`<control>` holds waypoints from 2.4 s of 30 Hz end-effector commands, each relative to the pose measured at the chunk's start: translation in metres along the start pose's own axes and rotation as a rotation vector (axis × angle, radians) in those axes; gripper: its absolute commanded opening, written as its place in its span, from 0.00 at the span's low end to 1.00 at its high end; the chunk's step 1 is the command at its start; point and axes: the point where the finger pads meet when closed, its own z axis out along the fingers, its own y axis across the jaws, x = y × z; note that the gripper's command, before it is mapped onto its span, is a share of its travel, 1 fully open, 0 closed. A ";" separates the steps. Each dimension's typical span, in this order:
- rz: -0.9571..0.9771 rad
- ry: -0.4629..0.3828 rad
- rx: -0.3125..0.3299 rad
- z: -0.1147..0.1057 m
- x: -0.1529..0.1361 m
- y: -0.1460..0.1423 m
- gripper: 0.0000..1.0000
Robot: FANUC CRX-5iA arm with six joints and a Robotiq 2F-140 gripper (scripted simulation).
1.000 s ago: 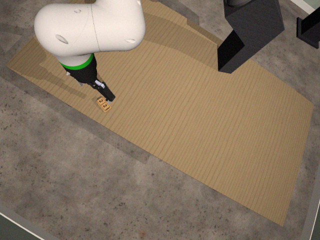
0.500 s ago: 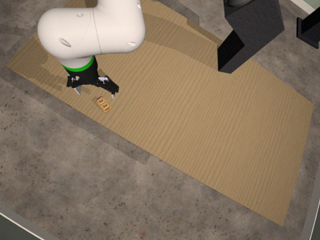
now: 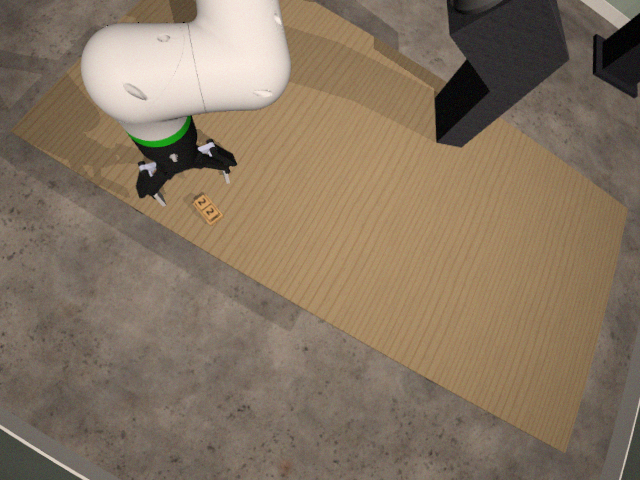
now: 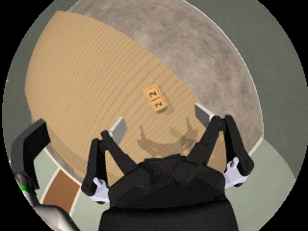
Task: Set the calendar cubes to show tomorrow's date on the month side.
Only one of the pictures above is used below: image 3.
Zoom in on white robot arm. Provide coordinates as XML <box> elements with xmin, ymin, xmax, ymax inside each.
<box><xmin>81</xmin><ymin>0</ymin><xmax>291</xmax><ymax>164</ymax></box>

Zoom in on tan cube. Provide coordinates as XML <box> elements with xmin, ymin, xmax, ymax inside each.
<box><xmin>194</xmin><ymin>195</ymin><xmax>211</xmax><ymax>211</ymax></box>
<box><xmin>202</xmin><ymin>204</ymin><xmax>220</xmax><ymax>222</ymax></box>

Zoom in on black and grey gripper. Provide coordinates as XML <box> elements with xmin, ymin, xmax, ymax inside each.
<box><xmin>136</xmin><ymin>139</ymin><xmax>237</xmax><ymax>206</ymax></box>

